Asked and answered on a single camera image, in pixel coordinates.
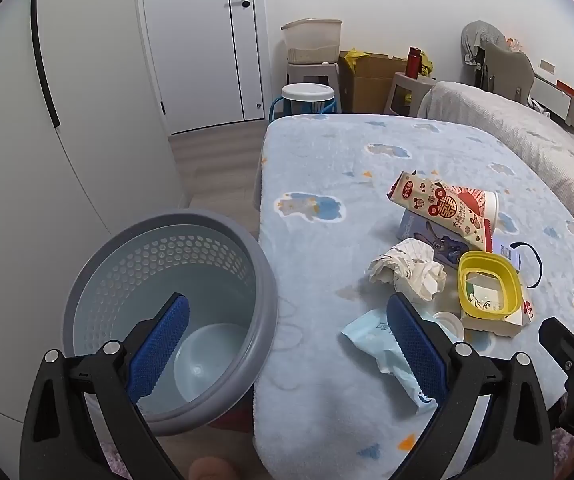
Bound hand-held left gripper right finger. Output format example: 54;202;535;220
386;292;552;480

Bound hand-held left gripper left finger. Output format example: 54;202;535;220
19;292;190;480

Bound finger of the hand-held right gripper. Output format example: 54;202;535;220
538;316;574;377

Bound light blue wipe packet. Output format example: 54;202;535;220
341;308;440;416

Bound small white cardboard box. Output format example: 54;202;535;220
459;295;535;338

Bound yellow plastic lid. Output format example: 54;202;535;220
458;251;522;317

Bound black hair band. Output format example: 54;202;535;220
509;241;542;288

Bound white paper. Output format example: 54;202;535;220
365;238;446;303

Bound grey perforated waste basket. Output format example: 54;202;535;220
62;208;278;437

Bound small white round cap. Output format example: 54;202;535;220
432;311;465;343

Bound small white card packet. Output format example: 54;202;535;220
492;235;522;271

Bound person's knee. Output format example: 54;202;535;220
188;456;235;480

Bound beige sofa cover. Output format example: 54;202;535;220
417;80;574;256

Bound white low cabinet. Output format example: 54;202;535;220
532;72;574;136

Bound white wardrobe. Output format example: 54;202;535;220
0;0;188;426

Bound grey plastic stool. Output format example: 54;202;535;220
286;60;342;92
384;72;438;117

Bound beige chair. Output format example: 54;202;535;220
474;41;535;101

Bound brown cardboard box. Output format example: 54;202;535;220
339;51;412;115

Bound blue stool with white seat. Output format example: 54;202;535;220
269;82;342;122

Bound yellow plastic bag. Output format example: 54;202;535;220
343;49;370;78

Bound grey clothing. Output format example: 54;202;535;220
461;20;508;66

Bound white door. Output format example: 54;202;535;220
139;0;270;136

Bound clear plastic storage bin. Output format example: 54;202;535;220
281;18;344;66

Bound black wardrobe handle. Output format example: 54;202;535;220
31;0;61;129

